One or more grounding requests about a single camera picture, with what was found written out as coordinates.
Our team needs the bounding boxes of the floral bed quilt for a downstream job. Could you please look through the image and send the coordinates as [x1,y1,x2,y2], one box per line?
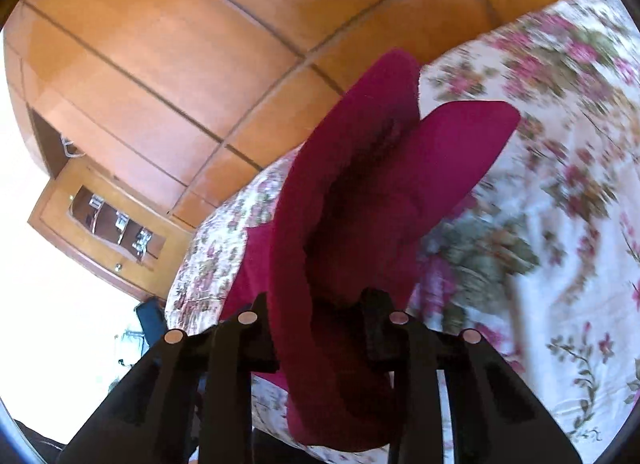
[164,0,640,464]

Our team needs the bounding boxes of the dark red sweater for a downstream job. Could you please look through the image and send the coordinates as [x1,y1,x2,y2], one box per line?
[221,50,521,452]

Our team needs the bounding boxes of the wooden shelf cabinet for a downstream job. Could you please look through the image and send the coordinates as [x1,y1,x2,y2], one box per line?
[28,158,192,302]

